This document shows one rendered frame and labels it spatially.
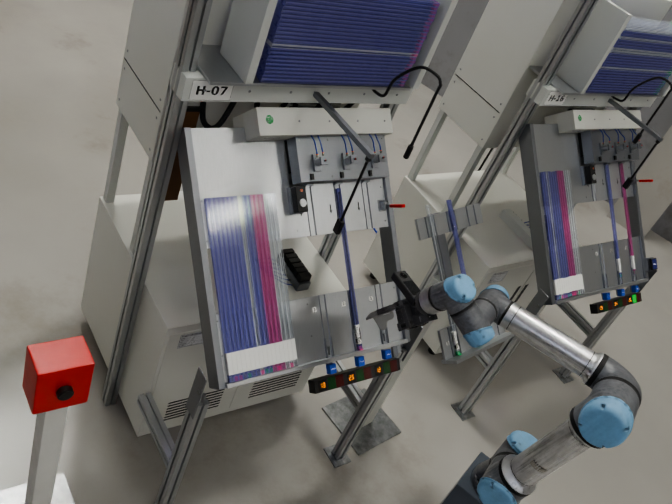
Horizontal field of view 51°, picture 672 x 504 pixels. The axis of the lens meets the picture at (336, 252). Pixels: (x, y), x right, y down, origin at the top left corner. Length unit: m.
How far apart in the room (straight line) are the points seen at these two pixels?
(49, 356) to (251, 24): 0.96
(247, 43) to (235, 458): 1.53
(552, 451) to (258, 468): 1.19
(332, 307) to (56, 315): 1.30
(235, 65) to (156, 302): 0.80
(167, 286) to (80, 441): 0.67
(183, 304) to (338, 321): 0.50
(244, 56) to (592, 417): 1.24
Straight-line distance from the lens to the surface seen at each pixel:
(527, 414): 3.53
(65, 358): 1.89
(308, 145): 2.10
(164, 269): 2.41
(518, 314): 1.97
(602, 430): 1.86
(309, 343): 2.13
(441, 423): 3.22
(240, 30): 1.92
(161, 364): 2.35
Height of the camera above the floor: 2.22
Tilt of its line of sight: 36 degrees down
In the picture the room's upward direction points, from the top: 24 degrees clockwise
